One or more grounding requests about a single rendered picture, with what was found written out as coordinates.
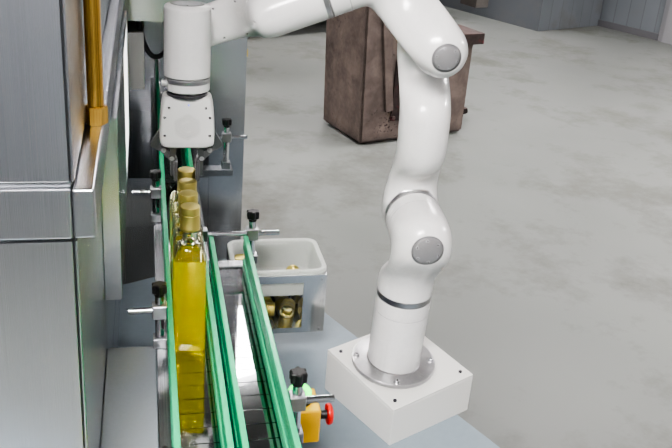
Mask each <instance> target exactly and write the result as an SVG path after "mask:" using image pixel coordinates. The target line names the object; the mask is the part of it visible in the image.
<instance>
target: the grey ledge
mask: <svg viewBox="0 0 672 448"><path fill-rule="evenodd" d="M100 448H159V435H158V393H157V352H156V349H153V346H145V347H126V348H108V349H107V359H106V373H105V387H104V401H103V416H102V430H101V444H100Z"/></svg>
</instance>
